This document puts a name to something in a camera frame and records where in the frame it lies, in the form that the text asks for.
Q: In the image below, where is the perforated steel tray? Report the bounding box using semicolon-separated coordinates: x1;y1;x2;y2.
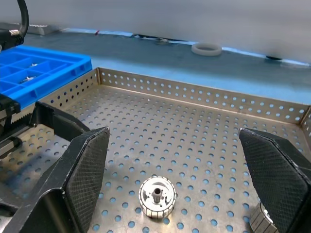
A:
0;67;311;233

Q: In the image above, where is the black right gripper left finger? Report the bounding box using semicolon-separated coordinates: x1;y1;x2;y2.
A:
3;126;111;233

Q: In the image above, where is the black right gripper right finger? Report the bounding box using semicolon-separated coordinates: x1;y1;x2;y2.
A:
239;128;311;233

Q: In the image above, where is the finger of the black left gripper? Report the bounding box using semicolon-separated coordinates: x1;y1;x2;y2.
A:
31;100;91;142

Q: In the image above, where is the silver toothed gear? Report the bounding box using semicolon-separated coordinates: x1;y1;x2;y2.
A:
138;176;177;219

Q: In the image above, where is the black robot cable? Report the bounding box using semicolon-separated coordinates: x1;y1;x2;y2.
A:
0;0;30;52

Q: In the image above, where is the blue plastic compartment tray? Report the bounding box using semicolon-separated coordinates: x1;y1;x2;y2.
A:
0;45;93;109

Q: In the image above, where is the grey flat metal piece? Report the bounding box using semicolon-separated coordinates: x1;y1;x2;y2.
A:
0;22;70;36

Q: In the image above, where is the white ring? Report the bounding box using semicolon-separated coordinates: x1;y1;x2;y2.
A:
191;43;223;58

